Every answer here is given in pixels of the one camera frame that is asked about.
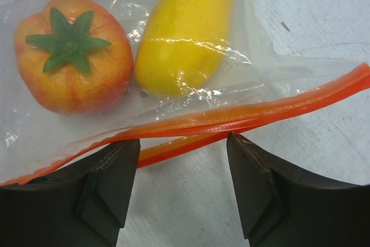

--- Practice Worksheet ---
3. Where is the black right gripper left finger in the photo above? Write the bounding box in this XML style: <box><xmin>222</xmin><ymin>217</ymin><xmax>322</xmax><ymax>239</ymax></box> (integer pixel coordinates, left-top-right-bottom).
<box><xmin>20</xmin><ymin>138</ymin><xmax>142</xmax><ymax>247</ymax></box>

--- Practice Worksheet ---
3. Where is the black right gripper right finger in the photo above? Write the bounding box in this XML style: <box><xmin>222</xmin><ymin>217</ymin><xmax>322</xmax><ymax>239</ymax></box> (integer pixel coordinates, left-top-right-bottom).
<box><xmin>227</xmin><ymin>133</ymin><xmax>361</xmax><ymax>246</ymax></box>

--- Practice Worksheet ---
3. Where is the fake orange persimmon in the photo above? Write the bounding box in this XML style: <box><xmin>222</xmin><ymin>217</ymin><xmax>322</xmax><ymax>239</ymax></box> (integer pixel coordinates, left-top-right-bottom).
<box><xmin>13</xmin><ymin>0</ymin><xmax>134</xmax><ymax>115</ymax></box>

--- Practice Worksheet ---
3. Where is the clear zip bag orange seal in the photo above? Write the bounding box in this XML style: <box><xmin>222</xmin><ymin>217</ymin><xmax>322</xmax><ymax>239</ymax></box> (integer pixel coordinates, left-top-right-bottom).
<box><xmin>1</xmin><ymin>0</ymin><xmax>369</xmax><ymax>185</ymax></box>

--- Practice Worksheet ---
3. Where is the fake yellow banana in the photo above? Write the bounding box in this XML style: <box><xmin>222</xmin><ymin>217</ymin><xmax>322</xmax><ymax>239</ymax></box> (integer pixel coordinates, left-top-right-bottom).
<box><xmin>135</xmin><ymin>0</ymin><xmax>235</xmax><ymax>98</ymax></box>

